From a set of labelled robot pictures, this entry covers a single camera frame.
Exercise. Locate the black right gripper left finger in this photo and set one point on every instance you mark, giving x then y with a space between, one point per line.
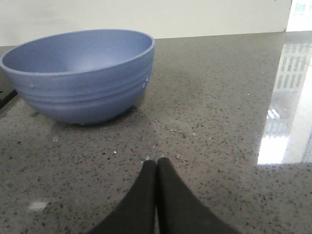
135 214

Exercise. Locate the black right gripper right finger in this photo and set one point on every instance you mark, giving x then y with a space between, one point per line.
178 209

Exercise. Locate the light blue ribbed bowl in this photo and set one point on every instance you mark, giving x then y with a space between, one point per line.
82 77

